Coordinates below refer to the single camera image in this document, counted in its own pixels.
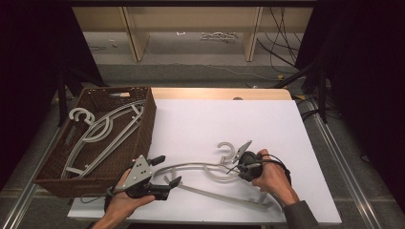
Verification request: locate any grey plastic clothes hanger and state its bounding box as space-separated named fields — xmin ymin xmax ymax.
xmin=152 ymin=141 xmax=285 ymax=213
xmin=63 ymin=106 xmax=144 ymax=179
xmin=60 ymin=98 xmax=146 ymax=179

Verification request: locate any person's left hand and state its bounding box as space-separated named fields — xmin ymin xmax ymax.
xmin=105 ymin=169 xmax=156 ymax=224

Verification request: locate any brown wicker basket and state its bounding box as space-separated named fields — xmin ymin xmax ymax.
xmin=32 ymin=85 xmax=158 ymax=198

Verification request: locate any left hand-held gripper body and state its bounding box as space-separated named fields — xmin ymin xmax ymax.
xmin=121 ymin=155 xmax=172 ymax=201

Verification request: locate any bundle of black cables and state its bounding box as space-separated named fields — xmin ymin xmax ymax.
xmin=256 ymin=6 xmax=309 ymax=75

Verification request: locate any metal frame rail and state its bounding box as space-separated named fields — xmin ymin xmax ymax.
xmin=0 ymin=125 xmax=63 ymax=229
xmin=304 ymin=96 xmax=385 ymax=229

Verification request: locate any white table cover sheet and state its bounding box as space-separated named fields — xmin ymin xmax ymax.
xmin=67 ymin=98 xmax=343 ymax=226

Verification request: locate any pile of hangers on floor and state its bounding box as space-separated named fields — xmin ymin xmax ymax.
xmin=200 ymin=31 xmax=239 ymax=43

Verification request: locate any person's right hand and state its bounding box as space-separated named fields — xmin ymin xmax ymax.
xmin=250 ymin=148 xmax=301 ymax=208

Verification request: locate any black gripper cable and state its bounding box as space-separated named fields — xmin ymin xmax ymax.
xmin=266 ymin=154 xmax=293 ymax=187

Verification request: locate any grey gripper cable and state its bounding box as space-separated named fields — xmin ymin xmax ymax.
xmin=79 ymin=186 xmax=128 ymax=205

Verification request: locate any black curtain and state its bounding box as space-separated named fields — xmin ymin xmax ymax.
xmin=0 ymin=0 xmax=108 ymax=192
xmin=294 ymin=0 xmax=405 ymax=204

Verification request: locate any white cable on floor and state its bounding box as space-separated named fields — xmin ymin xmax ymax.
xmin=176 ymin=61 xmax=275 ymax=82

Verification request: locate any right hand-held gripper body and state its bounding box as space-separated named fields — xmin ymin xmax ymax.
xmin=231 ymin=139 xmax=265 ymax=182

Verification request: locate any black tripod stand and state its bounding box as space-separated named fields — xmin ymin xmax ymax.
xmin=271 ymin=41 xmax=330 ymax=125

